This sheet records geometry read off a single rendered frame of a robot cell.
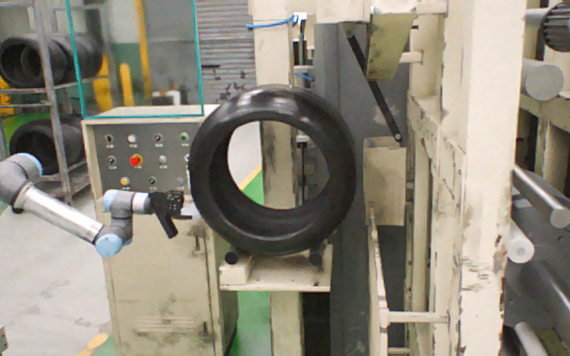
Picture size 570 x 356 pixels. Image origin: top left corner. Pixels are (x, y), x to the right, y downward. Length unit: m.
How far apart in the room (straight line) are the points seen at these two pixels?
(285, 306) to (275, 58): 1.00
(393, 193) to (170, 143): 1.04
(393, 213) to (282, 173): 0.44
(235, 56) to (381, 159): 9.21
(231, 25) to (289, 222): 9.21
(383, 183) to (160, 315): 1.33
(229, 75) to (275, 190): 9.10
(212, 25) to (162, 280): 8.86
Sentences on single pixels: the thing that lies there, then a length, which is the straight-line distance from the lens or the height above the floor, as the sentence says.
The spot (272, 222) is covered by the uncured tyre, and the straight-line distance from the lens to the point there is 2.04.
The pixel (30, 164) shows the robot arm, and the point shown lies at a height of 1.22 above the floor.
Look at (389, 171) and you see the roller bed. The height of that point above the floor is 1.11.
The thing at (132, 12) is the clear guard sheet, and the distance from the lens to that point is 2.48.
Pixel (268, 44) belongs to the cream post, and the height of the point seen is 1.57.
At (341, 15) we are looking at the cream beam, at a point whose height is 1.65.
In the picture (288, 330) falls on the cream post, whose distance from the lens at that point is 2.37.
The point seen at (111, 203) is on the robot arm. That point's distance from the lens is 1.98.
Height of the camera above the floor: 1.64
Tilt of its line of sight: 16 degrees down
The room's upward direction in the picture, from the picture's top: 3 degrees counter-clockwise
